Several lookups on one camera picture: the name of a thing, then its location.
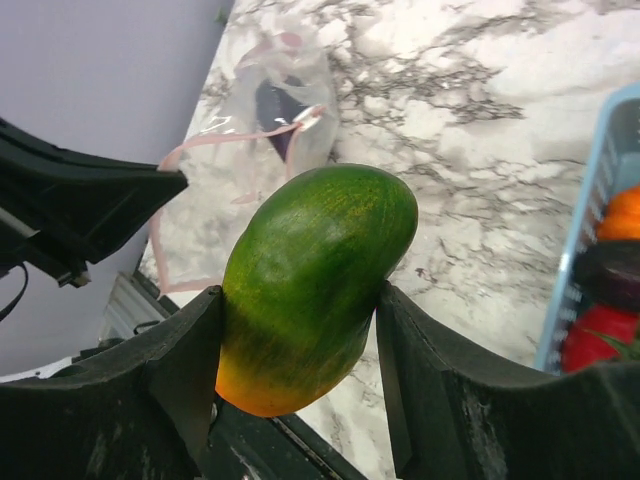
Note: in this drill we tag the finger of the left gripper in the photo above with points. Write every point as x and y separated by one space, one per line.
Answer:
62 210

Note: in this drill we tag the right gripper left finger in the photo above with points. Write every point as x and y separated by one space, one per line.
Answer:
139 410

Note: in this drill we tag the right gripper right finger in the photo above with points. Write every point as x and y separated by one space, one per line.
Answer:
455 410

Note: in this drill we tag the green orange mango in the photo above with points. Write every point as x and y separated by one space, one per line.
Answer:
303 281

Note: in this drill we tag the round purple eggplant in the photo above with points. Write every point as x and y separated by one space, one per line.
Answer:
276 108

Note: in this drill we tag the clear zip top bag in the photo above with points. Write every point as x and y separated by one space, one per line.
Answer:
231 166

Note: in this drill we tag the red tomato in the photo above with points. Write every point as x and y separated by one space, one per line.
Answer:
585 343

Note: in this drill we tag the long purple eggplant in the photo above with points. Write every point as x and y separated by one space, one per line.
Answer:
608 272

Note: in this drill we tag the small orange fruit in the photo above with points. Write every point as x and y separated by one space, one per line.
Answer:
622 217

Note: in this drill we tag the light blue plastic basket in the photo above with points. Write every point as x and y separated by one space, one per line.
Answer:
612 167

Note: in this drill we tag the black mounting rail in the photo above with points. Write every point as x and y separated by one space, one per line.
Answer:
240 446

